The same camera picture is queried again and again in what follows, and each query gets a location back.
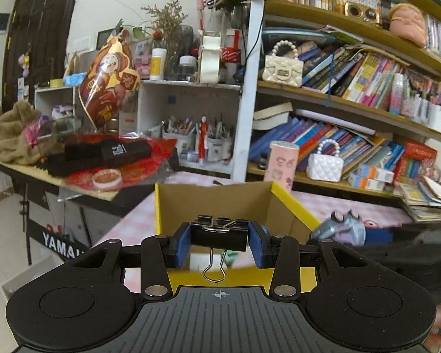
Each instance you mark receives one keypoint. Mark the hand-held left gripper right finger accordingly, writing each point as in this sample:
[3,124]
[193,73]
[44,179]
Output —
[258,246]

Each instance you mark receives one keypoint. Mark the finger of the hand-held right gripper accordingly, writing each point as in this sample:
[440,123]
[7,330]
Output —
[380,235]

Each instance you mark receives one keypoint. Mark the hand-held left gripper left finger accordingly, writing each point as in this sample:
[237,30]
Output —
[182,246]

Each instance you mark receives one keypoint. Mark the mint green small toy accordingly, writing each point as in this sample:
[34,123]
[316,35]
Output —
[232,256]

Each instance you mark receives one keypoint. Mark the black binder clip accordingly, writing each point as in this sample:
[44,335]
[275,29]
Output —
[220,239]

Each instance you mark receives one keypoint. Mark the yellow cardboard box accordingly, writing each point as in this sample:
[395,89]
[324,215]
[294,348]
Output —
[213,202]

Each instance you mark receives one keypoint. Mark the pink checked desk mat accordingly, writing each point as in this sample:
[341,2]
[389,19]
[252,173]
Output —
[352,206]

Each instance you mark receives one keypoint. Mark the orange blue white box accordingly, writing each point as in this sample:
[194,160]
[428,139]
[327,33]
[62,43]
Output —
[364,184]
[375,172]

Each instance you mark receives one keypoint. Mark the pile of booklets and papers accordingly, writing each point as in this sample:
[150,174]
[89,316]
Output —
[426,198]

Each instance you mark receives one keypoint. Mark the red boxed book set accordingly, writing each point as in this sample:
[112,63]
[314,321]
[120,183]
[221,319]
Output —
[411,171]

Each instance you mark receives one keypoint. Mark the colourful figurine ornaments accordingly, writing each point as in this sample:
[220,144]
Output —
[433,172]

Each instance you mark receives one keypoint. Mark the pink printed cup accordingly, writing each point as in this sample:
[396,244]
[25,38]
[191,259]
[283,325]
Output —
[283,165]

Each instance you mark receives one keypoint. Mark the white quilted handbag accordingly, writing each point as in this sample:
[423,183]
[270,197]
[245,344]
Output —
[325,165]

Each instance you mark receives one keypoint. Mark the red plastic sheet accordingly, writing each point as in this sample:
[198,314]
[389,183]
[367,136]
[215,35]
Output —
[147,161]

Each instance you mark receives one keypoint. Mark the red flat box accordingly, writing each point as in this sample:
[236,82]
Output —
[420,150]

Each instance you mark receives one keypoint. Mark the printed tape roll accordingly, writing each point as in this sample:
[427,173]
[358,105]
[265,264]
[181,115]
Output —
[106,178]

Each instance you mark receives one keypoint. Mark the white pen holder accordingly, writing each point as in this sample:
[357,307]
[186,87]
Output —
[178,143]
[218,147]

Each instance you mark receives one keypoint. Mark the red-robed figurine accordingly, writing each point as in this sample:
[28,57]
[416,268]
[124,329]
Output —
[203,136]

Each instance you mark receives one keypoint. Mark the white paper roll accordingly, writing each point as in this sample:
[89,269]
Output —
[334,121]

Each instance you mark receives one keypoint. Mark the thick pale book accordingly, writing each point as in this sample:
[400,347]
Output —
[270,123]
[275,108]

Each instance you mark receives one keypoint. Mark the black keyboard stand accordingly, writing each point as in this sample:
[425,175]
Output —
[55,239]

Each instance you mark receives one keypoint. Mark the black long case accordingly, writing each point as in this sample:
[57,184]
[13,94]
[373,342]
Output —
[88,154]

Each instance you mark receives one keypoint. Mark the wooden bookshelf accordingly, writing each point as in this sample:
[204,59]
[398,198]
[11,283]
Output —
[247,99]

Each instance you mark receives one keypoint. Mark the black electronic keyboard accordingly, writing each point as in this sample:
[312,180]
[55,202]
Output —
[40,178]

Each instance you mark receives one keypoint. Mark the row of leaning colourful books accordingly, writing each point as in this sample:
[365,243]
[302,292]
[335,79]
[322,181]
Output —
[364,77]

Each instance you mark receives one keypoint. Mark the white floor bin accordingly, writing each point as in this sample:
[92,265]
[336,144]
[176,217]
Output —
[18,283]

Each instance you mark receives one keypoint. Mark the glass jar white lid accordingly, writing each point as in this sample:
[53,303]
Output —
[186,68]

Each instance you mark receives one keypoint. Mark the gold and red foil decoration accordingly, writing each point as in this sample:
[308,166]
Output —
[106,81]

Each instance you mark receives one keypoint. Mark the white bottle yellow label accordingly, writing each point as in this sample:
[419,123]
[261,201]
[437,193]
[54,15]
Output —
[157,64]

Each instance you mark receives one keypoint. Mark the white tape dispenser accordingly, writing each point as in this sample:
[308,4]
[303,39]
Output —
[209,60]

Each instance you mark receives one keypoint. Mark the red and white box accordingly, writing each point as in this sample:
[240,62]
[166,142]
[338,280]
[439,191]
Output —
[232,49]

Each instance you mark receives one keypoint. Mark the brown plush toy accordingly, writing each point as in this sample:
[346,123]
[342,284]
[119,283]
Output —
[11,136]

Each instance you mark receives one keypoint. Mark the small white cubby shelf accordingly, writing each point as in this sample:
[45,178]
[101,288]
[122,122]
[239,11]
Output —
[40,97]

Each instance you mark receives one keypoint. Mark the pink face figure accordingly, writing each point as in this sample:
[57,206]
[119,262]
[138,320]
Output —
[408,24]

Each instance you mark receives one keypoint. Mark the gold speaker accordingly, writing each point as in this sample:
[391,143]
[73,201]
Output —
[364,13]

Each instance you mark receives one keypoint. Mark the dried flower bunch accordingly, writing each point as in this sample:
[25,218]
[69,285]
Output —
[165,18]

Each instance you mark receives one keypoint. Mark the pink hanging charm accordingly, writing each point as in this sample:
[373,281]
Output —
[24,60]

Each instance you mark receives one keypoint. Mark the dark wooden door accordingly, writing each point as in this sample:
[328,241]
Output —
[33,25]

